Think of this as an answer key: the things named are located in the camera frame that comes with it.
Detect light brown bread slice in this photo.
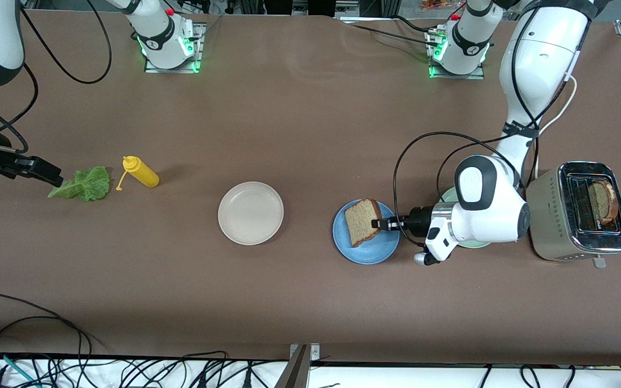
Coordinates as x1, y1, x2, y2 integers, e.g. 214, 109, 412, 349
344, 198, 383, 248

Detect green lettuce leaf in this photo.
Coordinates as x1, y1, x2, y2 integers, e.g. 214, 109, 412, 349
47, 166, 112, 203

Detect yellow mustard squeeze bottle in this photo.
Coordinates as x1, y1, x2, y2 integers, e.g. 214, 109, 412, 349
116, 156, 160, 191

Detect blue round plate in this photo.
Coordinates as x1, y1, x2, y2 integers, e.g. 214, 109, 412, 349
333, 199, 400, 265

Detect green round plate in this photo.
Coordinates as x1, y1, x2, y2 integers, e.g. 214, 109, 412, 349
438, 186, 497, 250

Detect beige round plate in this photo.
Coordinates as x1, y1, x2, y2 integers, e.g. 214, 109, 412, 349
218, 182, 285, 246

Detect silver beige toaster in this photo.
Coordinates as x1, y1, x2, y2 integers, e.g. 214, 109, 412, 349
525, 161, 621, 269

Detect dark crust bread slice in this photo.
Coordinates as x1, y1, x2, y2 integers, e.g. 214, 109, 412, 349
589, 181, 620, 225

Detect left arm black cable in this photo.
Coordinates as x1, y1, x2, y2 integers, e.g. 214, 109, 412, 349
394, 5, 583, 250

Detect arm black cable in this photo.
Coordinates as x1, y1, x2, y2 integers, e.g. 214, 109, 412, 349
394, 5, 583, 250
0, 0, 114, 155

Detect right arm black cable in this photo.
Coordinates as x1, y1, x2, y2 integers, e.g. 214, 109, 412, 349
0, 0, 114, 155

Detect short black looping cable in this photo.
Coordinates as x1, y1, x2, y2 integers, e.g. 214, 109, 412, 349
0, 316, 82, 375

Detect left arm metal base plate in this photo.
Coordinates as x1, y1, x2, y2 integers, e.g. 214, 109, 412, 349
426, 30, 486, 80

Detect grey metal bracket post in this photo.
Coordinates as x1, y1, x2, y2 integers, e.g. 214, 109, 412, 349
275, 343, 321, 388

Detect thin black base cable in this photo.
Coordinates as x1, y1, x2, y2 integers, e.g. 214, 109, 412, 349
343, 19, 440, 48

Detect teal cable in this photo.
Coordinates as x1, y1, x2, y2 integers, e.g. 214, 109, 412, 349
0, 351, 39, 388

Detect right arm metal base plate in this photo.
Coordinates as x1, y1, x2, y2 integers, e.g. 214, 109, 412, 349
144, 23, 206, 73

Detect white toaster power cord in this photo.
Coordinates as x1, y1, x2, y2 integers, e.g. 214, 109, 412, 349
532, 75, 578, 179

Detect tangled black cables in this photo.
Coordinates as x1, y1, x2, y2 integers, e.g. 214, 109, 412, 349
0, 350, 289, 388

